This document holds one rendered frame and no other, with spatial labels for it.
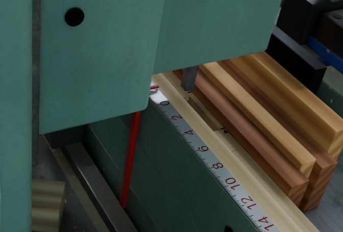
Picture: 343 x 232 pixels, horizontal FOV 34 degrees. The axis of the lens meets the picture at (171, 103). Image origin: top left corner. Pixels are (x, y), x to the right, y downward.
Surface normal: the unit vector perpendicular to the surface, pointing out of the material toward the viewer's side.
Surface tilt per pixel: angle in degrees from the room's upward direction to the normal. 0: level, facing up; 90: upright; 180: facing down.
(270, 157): 0
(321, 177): 90
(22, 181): 90
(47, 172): 0
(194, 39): 90
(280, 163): 0
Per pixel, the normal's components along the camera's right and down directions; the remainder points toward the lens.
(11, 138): 0.50, 0.58
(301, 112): -0.85, 0.21
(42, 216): 0.00, 0.61
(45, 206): 0.15, -0.78
